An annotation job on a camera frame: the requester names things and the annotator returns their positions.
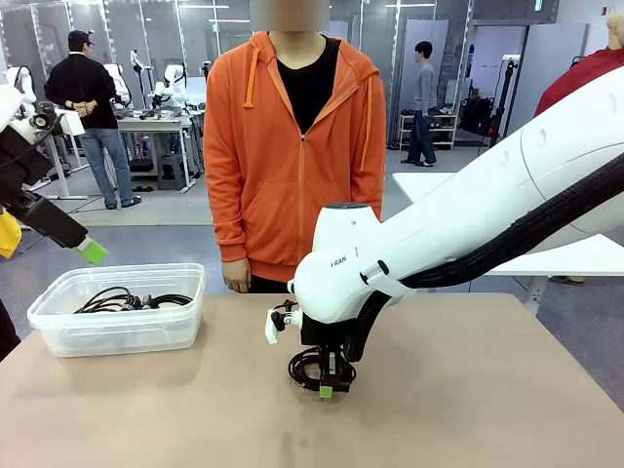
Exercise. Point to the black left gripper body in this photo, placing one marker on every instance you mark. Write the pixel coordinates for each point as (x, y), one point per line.
(24, 161)

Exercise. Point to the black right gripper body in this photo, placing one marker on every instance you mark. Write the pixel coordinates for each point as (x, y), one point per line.
(317, 334)

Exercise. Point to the person's right forearm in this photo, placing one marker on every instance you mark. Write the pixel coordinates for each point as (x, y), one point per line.
(231, 229)

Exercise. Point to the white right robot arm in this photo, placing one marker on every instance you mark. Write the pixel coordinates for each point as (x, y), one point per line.
(439, 234)

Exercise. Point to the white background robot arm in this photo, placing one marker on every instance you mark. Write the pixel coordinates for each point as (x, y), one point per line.
(173, 80)
(22, 83)

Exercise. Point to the person's right hand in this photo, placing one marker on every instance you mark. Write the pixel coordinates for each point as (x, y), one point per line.
(236, 275)

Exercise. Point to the long white desk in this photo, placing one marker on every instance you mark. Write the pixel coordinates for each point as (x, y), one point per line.
(68, 166)

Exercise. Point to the yellow cloth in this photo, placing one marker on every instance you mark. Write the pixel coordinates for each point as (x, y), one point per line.
(9, 239)

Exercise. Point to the clear plastic storage container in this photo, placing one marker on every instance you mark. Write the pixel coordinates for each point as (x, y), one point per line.
(122, 336)

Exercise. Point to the man in black with cap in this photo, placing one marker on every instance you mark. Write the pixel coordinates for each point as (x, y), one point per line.
(83, 88)

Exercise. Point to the dark plastic stool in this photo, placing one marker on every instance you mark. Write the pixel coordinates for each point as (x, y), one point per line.
(171, 170)

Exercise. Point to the dark rounded object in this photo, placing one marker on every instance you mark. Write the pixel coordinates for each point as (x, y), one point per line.
(6, 331)

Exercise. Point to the white desk with robots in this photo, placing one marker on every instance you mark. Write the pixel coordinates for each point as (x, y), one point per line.
(161, 122)

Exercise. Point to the white tripod stand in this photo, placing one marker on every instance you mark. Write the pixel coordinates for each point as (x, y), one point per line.
(140, 68)

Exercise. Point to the person in orange hoodie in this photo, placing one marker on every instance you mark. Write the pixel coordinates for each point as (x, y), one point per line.
(253, 170)

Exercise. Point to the white panel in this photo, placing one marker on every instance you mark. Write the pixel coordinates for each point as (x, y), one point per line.
(196, 92)

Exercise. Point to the white shoe rack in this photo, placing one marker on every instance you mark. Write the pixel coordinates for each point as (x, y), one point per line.
(446, 129)

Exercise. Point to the white desk with metal legs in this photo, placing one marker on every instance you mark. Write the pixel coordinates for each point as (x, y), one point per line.
(560, 258)

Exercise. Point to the person in grey sweater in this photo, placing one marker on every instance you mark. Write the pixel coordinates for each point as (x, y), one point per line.
(425, 92)

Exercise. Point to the black equipment case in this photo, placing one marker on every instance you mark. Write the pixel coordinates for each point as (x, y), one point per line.
(478, 117)

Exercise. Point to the red cape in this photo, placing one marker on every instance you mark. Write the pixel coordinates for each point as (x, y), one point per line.
(570, 83)

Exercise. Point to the beige mannequin head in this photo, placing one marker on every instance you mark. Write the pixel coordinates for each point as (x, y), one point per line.
(616, 29)

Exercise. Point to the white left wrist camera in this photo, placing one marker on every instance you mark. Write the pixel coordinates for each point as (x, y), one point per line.
(68, 122)

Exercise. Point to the black camera tripod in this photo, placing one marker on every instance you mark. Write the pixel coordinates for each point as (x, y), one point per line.
(206, 70)

